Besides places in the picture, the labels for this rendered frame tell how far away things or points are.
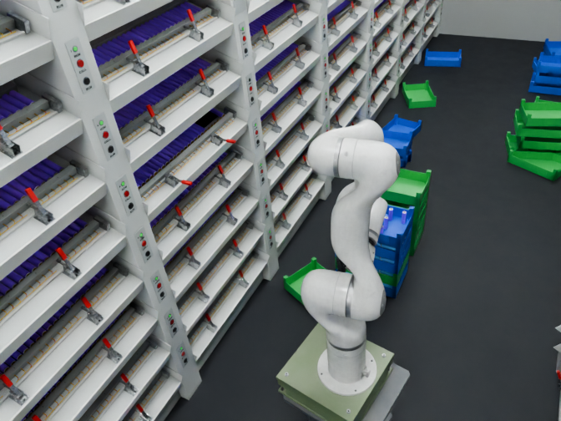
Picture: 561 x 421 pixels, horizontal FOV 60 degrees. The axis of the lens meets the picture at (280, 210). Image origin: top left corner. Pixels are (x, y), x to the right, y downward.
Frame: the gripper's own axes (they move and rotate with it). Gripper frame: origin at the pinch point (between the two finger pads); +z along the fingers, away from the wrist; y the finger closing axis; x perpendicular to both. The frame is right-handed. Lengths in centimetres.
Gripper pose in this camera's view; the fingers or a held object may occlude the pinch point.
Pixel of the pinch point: (350, 284)
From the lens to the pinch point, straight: 152.8
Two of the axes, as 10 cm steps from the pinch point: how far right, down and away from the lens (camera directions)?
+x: 5.4, -2.3, -8.1
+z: -3.4, 8.2, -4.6
